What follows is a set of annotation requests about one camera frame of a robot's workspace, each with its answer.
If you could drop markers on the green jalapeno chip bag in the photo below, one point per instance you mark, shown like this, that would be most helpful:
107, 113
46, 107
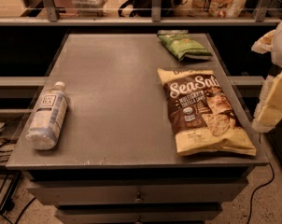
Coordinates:
181, 44

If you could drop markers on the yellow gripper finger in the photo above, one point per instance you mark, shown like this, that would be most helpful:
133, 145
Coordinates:
264, 44
279, 94

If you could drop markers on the black bag background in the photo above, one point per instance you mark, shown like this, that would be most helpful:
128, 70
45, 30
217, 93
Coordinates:
144, 8

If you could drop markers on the colourful snack bag background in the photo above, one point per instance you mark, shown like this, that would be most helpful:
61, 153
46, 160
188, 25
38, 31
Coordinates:
216, 8

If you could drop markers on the sea salt tortilla chip bag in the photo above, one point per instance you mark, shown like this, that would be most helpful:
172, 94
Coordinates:
201, 115

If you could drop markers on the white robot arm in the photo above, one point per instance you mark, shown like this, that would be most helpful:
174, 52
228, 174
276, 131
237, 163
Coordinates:
276, 52

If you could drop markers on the grey drawer cabinet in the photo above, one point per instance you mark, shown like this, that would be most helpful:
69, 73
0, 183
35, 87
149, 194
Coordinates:
135, 196

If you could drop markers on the metal shelf rail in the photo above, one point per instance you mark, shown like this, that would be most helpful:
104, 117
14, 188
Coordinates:
63, 13

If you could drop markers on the blue label plastic water bottle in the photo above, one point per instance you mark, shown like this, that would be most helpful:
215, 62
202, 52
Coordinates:
45, 128

